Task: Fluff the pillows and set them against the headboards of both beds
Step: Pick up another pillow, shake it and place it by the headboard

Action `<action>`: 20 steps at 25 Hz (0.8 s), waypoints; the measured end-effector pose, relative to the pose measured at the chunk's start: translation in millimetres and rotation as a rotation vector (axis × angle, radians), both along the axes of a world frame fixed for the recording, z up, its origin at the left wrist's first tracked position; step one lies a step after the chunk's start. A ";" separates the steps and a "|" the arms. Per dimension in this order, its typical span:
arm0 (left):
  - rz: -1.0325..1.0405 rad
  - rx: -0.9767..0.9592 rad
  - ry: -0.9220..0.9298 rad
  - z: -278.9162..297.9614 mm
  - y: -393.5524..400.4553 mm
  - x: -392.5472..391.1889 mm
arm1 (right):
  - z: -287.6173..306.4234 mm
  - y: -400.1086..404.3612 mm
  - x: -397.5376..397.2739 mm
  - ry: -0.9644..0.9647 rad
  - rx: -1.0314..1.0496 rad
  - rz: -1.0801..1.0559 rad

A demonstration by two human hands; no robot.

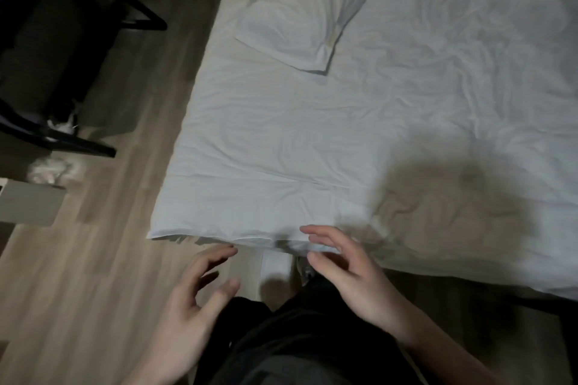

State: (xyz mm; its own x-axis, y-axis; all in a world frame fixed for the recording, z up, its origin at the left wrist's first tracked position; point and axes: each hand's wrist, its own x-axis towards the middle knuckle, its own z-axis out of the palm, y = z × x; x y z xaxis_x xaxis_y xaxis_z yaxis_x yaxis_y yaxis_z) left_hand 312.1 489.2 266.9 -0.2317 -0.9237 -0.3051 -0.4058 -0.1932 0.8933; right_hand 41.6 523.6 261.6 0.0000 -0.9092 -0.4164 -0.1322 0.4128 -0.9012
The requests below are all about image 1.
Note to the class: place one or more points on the person's right forearm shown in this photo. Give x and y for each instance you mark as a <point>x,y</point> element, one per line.
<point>451,355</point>

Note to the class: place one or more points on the person's left hand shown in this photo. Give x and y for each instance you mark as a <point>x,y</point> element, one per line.
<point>180,335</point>

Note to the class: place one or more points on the person's black trousers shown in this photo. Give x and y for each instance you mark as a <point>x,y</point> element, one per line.
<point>307,344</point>

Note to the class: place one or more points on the white pillow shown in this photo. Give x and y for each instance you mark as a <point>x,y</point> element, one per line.
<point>307,10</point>

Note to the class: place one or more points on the white bed leg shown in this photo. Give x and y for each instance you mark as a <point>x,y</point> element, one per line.
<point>276,269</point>

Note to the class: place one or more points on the person's right hand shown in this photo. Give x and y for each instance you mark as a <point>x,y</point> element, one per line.
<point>365,290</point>

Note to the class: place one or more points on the black metal chair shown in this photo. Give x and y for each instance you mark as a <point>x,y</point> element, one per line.
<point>90,148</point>

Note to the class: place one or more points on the person's left thumb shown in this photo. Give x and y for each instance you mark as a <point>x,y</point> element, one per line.
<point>221,301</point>

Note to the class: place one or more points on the person's right middle finger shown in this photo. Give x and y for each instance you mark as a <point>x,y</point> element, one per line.
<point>327,232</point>

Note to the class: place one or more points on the white duvet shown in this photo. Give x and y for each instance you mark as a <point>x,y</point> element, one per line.
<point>361,127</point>

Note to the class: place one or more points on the white fluffy slipper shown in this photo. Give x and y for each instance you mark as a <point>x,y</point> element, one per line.
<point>54,171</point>
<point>67,126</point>

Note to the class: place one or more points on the person's left forearm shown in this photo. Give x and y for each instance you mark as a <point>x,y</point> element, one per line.
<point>153,379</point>

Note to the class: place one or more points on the grey box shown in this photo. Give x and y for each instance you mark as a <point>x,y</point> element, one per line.
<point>29,202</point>

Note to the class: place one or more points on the person's right thumb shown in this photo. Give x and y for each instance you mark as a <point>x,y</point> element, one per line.
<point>323,268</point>

